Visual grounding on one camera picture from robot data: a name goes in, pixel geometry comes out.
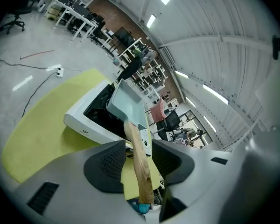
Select black mesh bin blue contents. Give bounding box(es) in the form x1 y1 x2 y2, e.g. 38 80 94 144
128 197 153 216

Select white desk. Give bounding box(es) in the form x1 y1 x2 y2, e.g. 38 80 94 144
38 0 101 42

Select black office chair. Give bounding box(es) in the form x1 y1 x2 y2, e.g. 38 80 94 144
0 0 33 35

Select grey square frying pan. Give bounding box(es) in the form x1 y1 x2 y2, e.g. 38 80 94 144
106 78 155 205

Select white induction cooker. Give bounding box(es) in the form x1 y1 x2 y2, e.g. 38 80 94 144
64 79 153 157

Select white open shelf unit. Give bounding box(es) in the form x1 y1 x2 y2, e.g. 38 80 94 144
116 38 168 98

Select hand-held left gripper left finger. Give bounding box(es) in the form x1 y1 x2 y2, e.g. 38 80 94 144
12 140 146 224

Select orange armchair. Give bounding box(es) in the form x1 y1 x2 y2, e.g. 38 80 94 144
150 98 167 126

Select green cloth covered table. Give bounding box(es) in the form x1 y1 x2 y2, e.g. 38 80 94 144
1 68 161 201

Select black power cable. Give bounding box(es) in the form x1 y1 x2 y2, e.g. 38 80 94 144
21 71 59 118
0 56 60 70

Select small black device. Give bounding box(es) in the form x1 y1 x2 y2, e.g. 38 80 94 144
271 35 280 61

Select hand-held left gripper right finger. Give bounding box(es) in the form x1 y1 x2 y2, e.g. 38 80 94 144
151 139 246 224

